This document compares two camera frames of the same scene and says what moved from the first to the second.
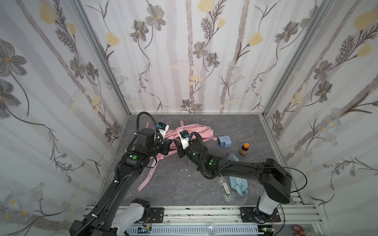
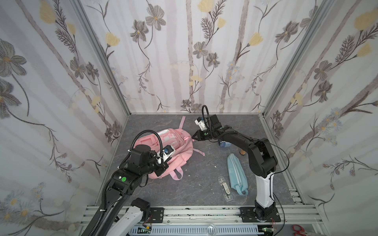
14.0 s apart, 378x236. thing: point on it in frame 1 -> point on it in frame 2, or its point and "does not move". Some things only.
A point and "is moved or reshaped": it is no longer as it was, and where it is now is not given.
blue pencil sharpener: (224, 141) does not move
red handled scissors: (301, 232) does not move
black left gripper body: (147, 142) -> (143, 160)
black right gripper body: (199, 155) -> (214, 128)
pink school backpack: (206, 132) is moved or reshaped
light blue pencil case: (241, 185) does not move
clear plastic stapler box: (226, 189) does not move
